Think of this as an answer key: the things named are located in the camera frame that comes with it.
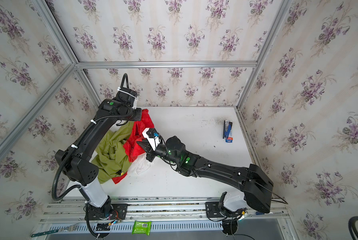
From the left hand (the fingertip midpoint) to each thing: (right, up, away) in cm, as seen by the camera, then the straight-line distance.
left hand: (137, 113), depth 81 cm
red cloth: (+3, -17, -16) cm, 23 cm away
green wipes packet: (+6, -54, -13) cm, 56 cm away
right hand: (+4, -13, -18) cm, 23 cm away
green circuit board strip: (-39, -56, -14) cm, 69 cm away
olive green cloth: (-13, -25, -3) cm, 28 cm away
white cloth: (0, -31, +6) cm, 31 cm away
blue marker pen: (+62, -50, -9) cm, 80 cm away
